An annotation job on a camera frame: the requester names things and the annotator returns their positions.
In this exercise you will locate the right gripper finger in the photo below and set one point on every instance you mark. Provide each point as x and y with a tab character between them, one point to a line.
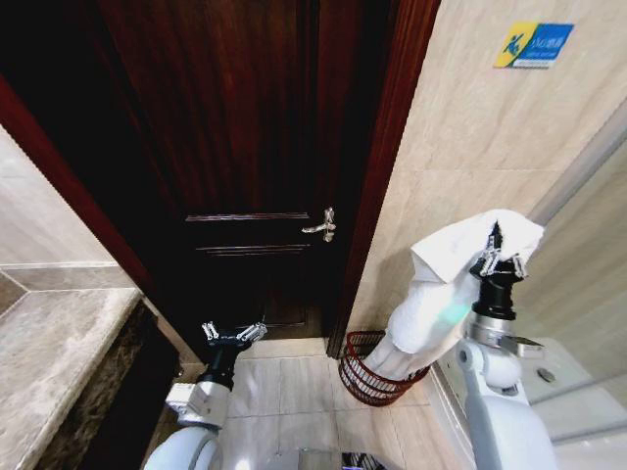
518	268
491	254

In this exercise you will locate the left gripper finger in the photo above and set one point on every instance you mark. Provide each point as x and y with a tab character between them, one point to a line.
209	330
252	331

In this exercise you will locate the white towel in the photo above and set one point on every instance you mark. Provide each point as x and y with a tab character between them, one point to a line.
426	303

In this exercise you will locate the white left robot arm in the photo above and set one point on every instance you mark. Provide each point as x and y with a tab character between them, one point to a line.
196	440

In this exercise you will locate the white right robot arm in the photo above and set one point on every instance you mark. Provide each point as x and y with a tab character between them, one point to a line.
499	416

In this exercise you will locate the round silver flush button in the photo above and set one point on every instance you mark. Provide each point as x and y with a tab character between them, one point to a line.
545	374

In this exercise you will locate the white toilet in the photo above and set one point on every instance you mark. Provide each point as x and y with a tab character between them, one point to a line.
583	411

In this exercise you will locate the beige marble counter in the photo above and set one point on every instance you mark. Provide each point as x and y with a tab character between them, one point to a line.
49	352

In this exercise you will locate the dark wooden door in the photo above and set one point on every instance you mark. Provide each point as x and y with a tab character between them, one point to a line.
235	122

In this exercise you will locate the silver shower door frame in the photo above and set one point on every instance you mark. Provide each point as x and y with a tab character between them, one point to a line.
578	169

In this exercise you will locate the dark red door frame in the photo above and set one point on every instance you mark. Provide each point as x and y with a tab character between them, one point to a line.
387	147

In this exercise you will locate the yellow blue wall sign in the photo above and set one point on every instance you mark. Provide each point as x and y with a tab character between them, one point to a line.
531	46

